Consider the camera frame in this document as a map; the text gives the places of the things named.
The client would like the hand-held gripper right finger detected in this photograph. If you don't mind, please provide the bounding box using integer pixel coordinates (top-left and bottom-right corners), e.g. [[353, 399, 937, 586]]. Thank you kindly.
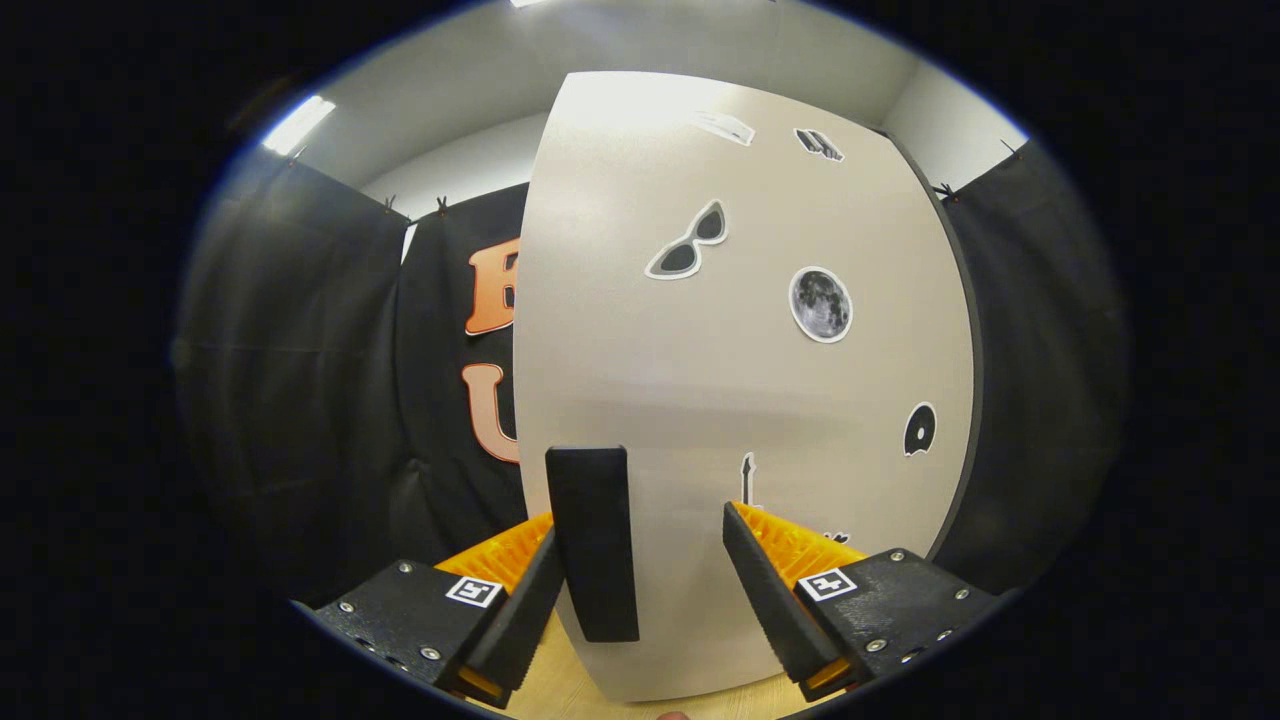
[[722, 500, 1001, 701]]

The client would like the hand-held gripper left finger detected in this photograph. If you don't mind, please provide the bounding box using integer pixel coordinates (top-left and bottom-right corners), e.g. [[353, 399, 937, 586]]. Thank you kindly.
[[315, 512, 566, 709]]

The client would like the black door handle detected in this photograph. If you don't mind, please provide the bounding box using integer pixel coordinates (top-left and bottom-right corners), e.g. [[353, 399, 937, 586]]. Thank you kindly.
[[545, 445, 641, 643]]

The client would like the beige shoe cabinet door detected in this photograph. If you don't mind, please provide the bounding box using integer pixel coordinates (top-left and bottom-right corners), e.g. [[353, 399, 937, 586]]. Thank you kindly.
[[512, 70, 976, 703]]

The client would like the black backdrop cloth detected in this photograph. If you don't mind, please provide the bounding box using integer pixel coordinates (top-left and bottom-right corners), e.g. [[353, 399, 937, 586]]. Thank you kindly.
[[170, 140, 1131, 611]]

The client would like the row of black cloth clips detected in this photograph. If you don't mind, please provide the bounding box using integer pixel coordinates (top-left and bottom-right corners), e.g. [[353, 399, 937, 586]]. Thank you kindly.
[[382, 140, 1023, 216]]

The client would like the small ceiling light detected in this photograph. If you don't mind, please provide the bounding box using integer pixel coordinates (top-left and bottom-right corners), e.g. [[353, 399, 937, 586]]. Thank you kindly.
[[262, 95, 338, 158]]

